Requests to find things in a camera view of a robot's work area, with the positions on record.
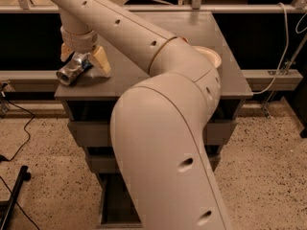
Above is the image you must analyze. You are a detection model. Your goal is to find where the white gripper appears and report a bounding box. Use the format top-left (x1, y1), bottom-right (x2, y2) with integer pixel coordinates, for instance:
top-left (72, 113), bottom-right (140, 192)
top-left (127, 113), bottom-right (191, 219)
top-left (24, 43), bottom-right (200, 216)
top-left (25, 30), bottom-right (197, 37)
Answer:
top-left (60, 27), bottom-right (111, 78)

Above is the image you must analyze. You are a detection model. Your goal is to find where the crushed silver redbull can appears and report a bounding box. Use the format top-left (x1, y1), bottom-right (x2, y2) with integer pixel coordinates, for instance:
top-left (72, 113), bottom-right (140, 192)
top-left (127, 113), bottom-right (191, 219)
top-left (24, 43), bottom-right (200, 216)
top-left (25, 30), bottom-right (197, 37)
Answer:
top-left (57, 53), bottom-right (93, 85)

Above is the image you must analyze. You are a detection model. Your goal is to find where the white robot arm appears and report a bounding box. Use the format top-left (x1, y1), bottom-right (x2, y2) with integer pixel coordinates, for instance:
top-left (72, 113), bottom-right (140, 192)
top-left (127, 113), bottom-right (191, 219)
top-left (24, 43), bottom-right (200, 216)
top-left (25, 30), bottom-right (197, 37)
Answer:
top-left (52, 0), bottom-right (233, 230)

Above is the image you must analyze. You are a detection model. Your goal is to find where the grey wooden drawer cabinet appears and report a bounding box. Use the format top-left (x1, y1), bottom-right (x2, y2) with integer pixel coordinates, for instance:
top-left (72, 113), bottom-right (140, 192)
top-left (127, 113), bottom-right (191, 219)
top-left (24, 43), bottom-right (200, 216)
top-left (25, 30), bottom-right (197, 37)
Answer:
top-left (54, 11), bottom-right (253, 230)

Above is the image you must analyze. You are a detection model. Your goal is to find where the grey top drawer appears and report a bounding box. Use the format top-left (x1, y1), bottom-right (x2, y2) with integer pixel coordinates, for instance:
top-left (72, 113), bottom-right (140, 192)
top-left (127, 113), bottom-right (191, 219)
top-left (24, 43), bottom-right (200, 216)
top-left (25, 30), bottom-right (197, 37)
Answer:
top-left (68, 120), bottom-right (237, 147)

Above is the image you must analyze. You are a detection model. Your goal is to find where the crushed red cola can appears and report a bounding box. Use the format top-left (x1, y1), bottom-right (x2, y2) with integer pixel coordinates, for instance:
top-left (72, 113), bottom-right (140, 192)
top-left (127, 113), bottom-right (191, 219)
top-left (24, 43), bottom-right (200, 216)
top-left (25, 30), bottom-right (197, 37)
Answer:
top-left (180, 36), bottom-right (189, 43)

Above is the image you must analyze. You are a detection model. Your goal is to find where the grey middle drawer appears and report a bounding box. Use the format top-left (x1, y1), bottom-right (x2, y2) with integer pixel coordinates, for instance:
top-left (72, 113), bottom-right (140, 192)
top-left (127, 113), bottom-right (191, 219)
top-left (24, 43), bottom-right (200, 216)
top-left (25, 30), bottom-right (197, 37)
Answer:
top-left (84, 153), bottom-right (222, 174)

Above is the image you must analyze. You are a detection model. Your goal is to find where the grey open bottom drawer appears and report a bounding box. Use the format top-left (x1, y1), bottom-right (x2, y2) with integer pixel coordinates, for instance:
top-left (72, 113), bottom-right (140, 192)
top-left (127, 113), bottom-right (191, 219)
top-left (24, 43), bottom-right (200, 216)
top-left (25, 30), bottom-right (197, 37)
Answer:
top-left (96, 172), bottom-right (145, 230)

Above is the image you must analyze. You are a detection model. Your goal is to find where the metal window railing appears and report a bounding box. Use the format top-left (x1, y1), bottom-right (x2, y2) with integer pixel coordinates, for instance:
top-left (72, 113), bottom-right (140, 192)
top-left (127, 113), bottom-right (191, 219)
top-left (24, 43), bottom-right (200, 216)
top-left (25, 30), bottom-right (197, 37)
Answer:
top-left (0, 0), bottom-right (307, 15)

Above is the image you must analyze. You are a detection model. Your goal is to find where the beige paper bowl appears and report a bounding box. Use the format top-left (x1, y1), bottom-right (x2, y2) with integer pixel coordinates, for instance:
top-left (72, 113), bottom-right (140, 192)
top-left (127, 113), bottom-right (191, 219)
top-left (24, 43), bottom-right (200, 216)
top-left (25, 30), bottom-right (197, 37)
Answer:
top-left (195, 46), bottom-right (222, 68)

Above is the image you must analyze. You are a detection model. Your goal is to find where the black stand leg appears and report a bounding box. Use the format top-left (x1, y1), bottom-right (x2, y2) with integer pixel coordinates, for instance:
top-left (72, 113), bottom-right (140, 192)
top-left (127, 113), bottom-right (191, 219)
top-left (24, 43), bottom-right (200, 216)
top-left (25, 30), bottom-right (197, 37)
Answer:
top-left (0, 166), bottom-right (31, 230)

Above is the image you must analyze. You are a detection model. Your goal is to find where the black floor cable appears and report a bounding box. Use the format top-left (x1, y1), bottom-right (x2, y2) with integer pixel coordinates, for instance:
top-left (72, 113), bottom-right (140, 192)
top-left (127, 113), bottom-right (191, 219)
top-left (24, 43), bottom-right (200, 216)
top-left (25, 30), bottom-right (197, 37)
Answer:
top-left (0, 83), bottom-right (42, 230)

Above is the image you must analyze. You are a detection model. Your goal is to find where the white cable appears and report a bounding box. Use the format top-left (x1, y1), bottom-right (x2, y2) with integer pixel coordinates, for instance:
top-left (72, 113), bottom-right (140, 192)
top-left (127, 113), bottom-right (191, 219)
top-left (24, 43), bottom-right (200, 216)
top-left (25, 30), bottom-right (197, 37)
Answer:
top-left (251, 2), bottom-right (307, 96)

